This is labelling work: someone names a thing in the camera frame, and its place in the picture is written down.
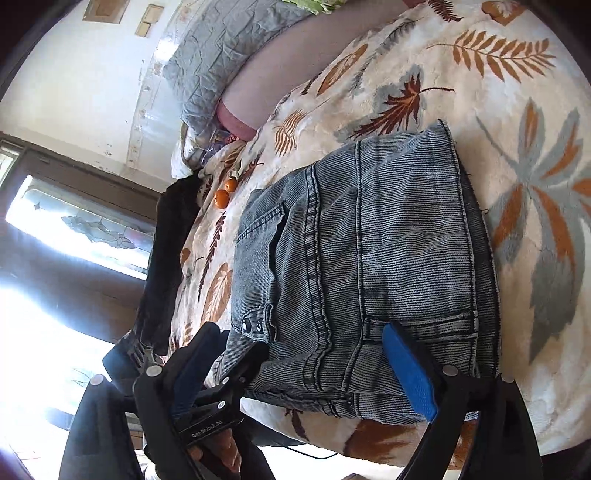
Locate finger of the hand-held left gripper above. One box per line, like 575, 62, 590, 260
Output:
198, 343, 271, 408

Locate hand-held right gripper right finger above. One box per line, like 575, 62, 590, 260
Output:
382, 322, 543, 480

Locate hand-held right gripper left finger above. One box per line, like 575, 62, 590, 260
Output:
60, 322, 223, 480

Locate blue denim pants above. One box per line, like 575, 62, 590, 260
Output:
233, 119, 505, 424

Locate person's left hand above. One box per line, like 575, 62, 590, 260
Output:
191, 428, 244, 480

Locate white cloth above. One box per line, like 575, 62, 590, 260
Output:
172, 122, 222, 179

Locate pink bed sheet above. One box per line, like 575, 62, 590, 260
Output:
216, 0, 432, 141

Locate cream leaf-print blanket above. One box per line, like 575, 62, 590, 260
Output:
168, 0, 591, 467

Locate grey quilted pillow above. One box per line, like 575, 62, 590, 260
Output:
161, 0, 320, 139

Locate green checked cloth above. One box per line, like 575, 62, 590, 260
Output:
284, 0, 354, 14

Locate black cable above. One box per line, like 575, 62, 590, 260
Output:
272, 440, 345, 461

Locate beige wall switch plate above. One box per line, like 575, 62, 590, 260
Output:
83, 0, 129, 24
135, 4, 164, 38

